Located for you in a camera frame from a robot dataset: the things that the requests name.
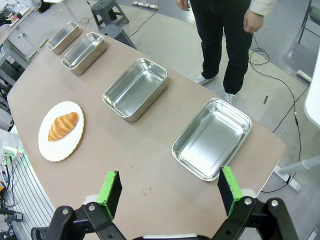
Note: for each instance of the white round scalloped plate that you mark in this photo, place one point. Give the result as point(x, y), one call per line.
point(61, 131)

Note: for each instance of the large shallow steel tray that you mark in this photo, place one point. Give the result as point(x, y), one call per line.
point(212, 139)

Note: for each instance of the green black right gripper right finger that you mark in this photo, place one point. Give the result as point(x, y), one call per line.
point(231, 190)

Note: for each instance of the white desk leg foot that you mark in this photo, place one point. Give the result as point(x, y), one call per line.
point(293, 170)

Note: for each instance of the person's black trousers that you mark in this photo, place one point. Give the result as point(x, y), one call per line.
point(222, 45)

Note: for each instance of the narrow deep steel container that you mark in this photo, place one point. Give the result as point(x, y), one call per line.
point(84, 53)

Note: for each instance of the golden croissant bread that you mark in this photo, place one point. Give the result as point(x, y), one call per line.
point(63, 126)

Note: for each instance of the black metal chair frame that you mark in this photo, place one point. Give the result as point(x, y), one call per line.
point(308, 20)

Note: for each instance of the small narrow steel container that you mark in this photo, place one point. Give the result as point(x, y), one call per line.
point(63, 37)

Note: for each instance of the white power strip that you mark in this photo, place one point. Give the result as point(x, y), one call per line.
point(146, 4)

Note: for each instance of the medium deep steel container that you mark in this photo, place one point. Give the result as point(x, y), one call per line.
point(135, 89)

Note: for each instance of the white patterned sneaker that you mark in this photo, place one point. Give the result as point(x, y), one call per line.
point(230, 97)
point(203, 79)

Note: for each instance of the person's left hand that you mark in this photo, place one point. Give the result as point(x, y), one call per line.
point(253, 22)

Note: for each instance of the grey plastic step stool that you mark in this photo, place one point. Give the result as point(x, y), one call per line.
point(117, 35)
point(108, 12)

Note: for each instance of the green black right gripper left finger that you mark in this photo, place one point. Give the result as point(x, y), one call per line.
point(109, 192)

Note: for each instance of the cream sweater sleeve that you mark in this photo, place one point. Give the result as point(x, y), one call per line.
point(261, 6)

